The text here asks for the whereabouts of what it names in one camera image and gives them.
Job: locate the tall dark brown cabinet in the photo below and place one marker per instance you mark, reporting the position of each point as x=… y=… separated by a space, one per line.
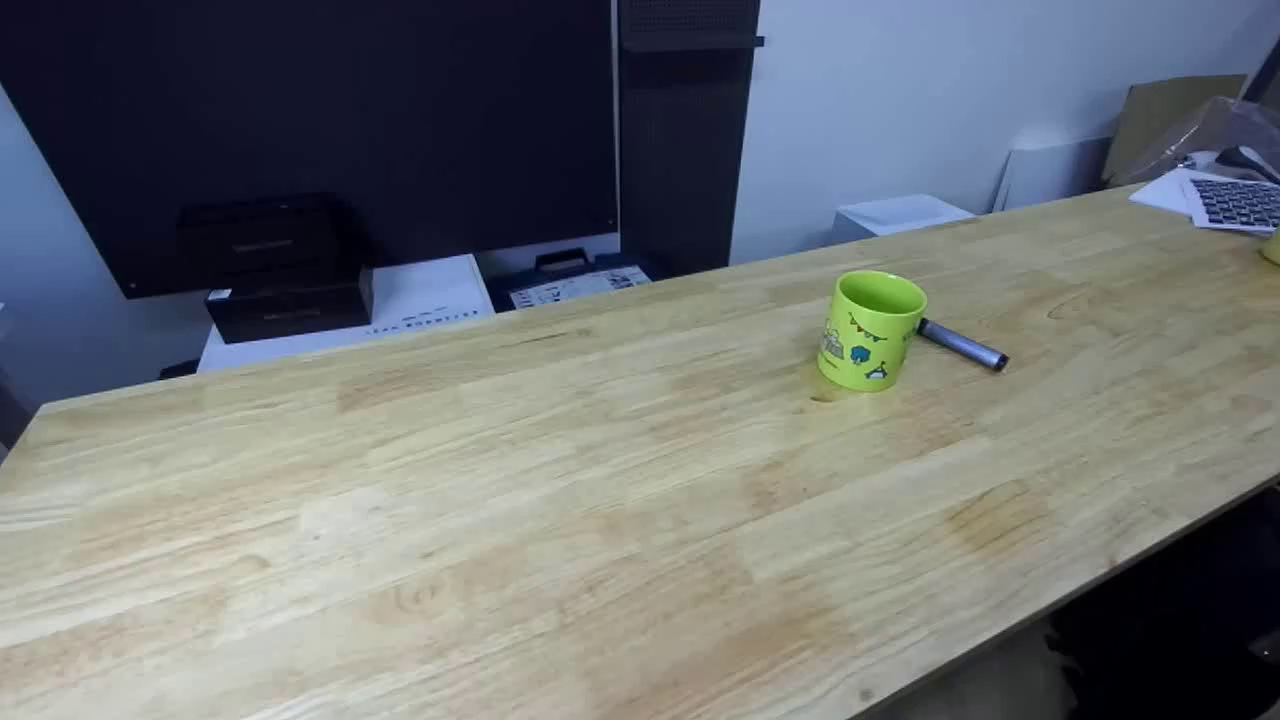
x=683 y=146

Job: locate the tall white container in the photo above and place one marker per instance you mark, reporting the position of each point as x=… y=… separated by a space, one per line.
x=1055 y=167

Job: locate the white plastic bin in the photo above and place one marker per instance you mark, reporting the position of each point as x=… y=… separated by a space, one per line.
x=903 y=215

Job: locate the black box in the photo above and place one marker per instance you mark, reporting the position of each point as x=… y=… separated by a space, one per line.
x=275 y=264

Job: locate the black case with white label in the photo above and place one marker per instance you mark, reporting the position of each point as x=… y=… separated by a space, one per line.
x=573 y=281

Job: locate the black marker pen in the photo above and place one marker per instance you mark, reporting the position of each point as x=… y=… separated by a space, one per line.
x=964 y=346

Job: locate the laptop keyboard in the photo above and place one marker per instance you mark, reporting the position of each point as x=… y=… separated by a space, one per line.
x=1239 y=202

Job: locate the brown cardboard box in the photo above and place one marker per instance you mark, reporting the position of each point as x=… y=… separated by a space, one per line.
x=1173 y=122

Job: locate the yellow-green plastic mug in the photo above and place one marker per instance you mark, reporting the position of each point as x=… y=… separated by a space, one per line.
x=866 y=340

